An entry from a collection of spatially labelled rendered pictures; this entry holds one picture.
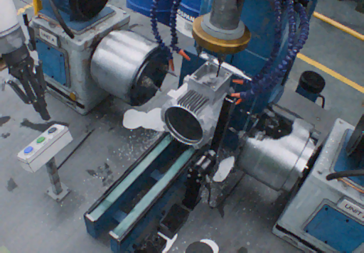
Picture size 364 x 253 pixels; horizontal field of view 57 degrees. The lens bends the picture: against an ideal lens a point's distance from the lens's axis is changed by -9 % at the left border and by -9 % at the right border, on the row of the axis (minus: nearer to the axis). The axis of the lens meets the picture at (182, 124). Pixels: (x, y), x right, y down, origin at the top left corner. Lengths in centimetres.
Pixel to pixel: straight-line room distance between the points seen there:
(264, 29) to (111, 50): 53
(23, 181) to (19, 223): 17
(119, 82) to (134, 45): 14
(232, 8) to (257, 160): 45
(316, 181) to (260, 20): 57
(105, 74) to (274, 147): 63
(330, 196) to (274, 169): 19
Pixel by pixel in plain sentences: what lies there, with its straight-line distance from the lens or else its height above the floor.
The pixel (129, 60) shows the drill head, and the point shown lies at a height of 114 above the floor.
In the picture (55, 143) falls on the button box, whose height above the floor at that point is 106.
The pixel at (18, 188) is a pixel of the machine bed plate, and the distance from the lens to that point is 136.
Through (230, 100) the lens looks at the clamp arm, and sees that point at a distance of 99.
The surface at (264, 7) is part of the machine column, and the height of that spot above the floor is 136.
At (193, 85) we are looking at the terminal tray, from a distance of 120.
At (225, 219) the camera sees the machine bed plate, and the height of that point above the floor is 80.
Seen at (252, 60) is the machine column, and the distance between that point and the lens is 134.
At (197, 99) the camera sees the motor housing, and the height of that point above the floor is 110.
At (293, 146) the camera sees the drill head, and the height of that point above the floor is 115.
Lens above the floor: 191
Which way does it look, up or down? 47 degrees down
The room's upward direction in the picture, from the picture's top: 11 degrees clockwise
